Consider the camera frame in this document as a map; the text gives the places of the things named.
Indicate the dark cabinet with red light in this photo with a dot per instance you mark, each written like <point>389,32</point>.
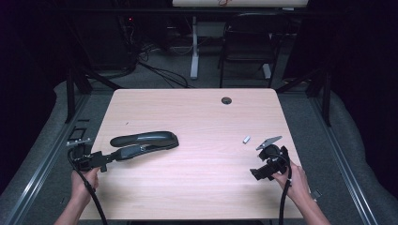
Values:
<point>106,40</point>

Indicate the white desk leg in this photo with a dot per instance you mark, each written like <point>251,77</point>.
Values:
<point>194,47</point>

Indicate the silver staple strip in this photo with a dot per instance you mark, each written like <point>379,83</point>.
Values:
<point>247,139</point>

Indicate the black table grommet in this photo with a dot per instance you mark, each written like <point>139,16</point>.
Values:
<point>226,100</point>

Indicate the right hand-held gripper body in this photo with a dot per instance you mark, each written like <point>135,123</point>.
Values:
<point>275,159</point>

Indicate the black metal stand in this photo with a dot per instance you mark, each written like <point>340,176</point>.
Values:
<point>78,84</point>
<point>319,90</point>

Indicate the person's left hand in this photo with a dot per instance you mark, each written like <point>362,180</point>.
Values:
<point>80,184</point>

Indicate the person's right hand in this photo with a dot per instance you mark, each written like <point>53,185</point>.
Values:
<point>295,184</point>

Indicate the aluminium floor rail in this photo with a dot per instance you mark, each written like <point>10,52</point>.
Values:
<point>341,156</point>
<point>40,168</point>

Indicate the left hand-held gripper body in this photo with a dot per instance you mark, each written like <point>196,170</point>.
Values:
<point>89,161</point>

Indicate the black chair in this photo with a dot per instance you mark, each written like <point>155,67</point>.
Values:
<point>247,47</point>

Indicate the large black stapler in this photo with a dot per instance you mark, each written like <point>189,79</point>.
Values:
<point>156,137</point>

